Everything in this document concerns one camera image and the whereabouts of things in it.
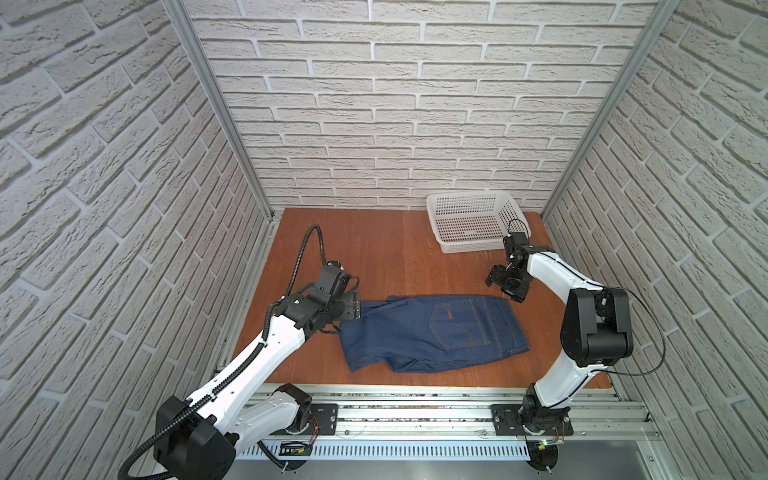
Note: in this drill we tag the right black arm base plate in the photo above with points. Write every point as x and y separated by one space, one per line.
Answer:
518 420

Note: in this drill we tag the white plastic laundry basket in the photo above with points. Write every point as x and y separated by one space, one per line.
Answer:
474 220

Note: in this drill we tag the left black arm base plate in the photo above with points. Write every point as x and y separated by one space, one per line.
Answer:
322 419

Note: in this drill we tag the left aluminium corner post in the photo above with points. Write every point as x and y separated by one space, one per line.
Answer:
193 46

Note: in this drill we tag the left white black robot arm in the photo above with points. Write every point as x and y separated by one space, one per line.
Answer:
200 436

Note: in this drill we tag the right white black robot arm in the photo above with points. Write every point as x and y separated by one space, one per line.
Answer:
595 333

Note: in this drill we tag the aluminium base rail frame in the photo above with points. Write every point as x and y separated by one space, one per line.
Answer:
380 422

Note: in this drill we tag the dark blue denim trousers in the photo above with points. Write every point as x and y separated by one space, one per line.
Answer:
432 334

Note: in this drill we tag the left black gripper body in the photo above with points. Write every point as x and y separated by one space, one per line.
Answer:
350 305

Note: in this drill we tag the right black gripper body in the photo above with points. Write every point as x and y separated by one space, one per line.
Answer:
514 285

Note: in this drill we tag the right aluminium corner post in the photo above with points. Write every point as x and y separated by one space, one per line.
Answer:
649 36

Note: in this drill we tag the aluminium corner post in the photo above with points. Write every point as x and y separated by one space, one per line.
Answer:
193 46
649 36

